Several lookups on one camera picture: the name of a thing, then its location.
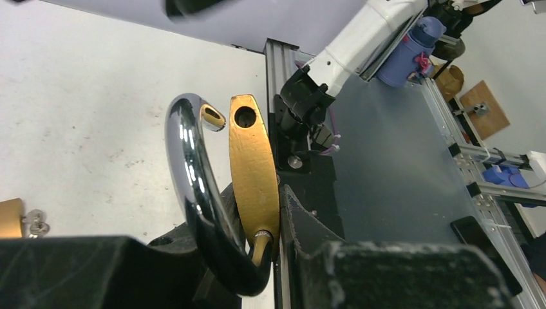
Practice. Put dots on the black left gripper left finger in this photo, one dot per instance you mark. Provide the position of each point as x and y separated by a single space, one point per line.
109 272

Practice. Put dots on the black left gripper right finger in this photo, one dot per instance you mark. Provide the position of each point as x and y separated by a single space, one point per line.
319 269

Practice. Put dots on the small key bunch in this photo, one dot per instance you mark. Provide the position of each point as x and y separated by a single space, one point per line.
35 221

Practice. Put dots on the brass padlock long shackle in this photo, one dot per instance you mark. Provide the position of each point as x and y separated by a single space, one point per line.
11 218

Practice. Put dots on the brass padlock with key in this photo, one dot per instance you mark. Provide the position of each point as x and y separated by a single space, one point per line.
237 228

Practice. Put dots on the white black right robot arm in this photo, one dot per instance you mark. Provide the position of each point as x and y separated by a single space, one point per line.
309 92

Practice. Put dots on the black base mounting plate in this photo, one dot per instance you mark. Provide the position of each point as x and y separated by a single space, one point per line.
310 175

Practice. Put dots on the blue plastic part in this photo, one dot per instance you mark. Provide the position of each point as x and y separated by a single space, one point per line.
507 176

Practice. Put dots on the brown wooden board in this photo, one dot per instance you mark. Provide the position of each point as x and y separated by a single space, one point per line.
484 111

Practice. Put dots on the purple water bottle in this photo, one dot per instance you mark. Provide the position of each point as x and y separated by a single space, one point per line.
411 56

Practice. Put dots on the aluminium table edge rail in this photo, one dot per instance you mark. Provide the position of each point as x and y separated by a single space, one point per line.
281 59

